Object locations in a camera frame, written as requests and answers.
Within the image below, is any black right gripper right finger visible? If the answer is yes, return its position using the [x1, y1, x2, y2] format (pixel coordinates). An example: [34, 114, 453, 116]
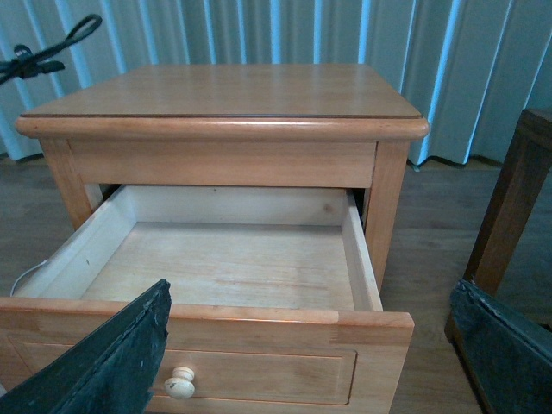
[450, 279, 551, 413]

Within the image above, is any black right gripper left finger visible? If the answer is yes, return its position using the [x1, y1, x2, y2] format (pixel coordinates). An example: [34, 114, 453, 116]
[1, 279, 172, 413]

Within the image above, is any wooden drawer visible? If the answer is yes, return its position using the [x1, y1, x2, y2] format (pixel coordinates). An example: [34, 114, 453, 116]
[1, 185, 414, 413]

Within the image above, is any white charger with black cable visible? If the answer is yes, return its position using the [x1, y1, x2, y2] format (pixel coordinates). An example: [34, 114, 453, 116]
[1, 14, 103, 85]

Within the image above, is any dark wooden furniture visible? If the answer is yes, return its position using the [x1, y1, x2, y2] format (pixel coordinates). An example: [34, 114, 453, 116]
[445, 109, 551, 412]

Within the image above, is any wooden nightstand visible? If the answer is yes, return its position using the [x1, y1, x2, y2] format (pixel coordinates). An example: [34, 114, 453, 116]
[16, 64, 430, 279]

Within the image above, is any pale green curtain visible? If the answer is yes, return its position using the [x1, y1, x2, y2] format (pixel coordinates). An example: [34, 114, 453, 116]
[1, 1, 551, 165]

